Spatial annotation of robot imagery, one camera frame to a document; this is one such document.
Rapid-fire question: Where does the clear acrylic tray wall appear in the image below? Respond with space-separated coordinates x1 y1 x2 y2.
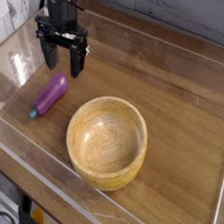
0 9 224 224

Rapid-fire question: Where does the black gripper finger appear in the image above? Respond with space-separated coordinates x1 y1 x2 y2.
70 43 87 78
40 37 59 69

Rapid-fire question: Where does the brown wooden bowl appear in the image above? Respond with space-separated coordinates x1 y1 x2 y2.
66 96 148 191

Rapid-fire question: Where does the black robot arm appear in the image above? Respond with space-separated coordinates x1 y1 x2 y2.
34 0 90 78

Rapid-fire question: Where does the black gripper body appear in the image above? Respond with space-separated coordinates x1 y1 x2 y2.
34 12 89 51

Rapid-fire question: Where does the purple toy eggplant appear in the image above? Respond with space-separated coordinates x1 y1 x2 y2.
28 73 69 118

